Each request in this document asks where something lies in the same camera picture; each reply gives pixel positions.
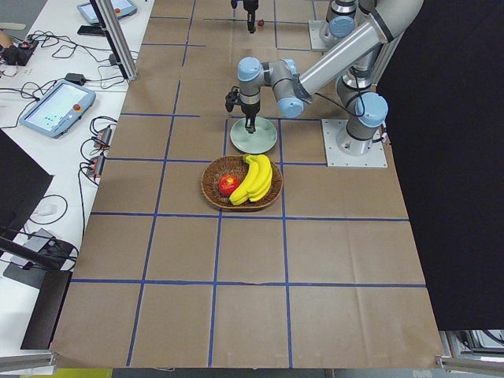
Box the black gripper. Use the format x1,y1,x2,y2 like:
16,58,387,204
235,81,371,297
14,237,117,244
224,87,261,133
230,0,259,33

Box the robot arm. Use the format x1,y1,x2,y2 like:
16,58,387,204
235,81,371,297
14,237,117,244
225,1,423,154
230,1,365,51

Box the light green plate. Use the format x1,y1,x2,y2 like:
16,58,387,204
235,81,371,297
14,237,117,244
230,117,277,154

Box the brown wicker basket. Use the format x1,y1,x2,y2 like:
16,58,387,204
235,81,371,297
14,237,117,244
201,154,284,211

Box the yellow banana bunch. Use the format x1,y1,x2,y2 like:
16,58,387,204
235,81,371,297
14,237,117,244
229,154,272,206

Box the red apple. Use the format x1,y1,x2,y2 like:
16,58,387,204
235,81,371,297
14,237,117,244
219,174,240,198

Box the right teach pendant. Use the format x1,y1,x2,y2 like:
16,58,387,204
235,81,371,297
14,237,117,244
76,0,139,25

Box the teach pendant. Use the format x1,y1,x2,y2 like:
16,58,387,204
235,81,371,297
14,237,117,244
20,80,96,138
76,0,139,25

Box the grey hub boxes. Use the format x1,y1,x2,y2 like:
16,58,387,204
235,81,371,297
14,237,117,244
86,125,113,181

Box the black smartphone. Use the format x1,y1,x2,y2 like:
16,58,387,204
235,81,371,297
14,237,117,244
77,25,104,36

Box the black power brick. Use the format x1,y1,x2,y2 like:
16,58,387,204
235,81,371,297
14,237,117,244
65,72,87,86

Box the left teach pendant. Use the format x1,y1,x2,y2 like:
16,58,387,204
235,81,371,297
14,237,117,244
20,80,96,138

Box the black monitor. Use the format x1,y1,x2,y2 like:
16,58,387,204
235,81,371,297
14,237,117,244
0,128,54,272

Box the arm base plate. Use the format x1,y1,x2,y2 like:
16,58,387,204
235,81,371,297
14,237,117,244
321,119,388,169
308,20,336,51

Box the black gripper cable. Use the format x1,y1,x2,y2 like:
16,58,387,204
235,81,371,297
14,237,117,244
313,70,367,117

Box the aluminium profile post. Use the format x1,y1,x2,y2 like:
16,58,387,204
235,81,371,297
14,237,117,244
90,0,139,81

